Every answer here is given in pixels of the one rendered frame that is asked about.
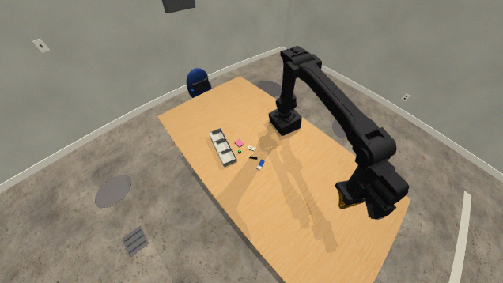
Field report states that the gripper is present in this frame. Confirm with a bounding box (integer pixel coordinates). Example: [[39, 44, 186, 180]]
[[335, 171, 371, 209]]

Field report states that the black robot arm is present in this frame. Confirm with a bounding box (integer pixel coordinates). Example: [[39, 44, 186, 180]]
[[274, 46, 409, 220]]

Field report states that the grey open bin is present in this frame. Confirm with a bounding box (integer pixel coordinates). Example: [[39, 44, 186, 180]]
[[209, 128, 237, 167]]

